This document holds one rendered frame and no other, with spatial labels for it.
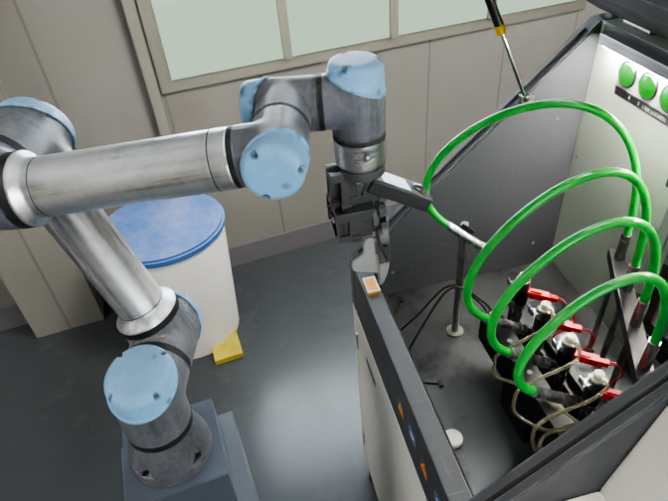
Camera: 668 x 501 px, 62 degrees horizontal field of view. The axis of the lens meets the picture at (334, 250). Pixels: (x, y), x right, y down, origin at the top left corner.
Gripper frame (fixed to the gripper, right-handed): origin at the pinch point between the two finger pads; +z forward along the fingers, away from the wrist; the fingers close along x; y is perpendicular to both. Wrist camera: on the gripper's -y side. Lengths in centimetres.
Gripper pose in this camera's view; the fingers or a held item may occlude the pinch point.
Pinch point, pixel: (378, 262)
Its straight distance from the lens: 94.7
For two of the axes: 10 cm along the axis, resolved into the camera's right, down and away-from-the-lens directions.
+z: 0.7, 7.7, 6.3
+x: 2.3, 6.0, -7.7
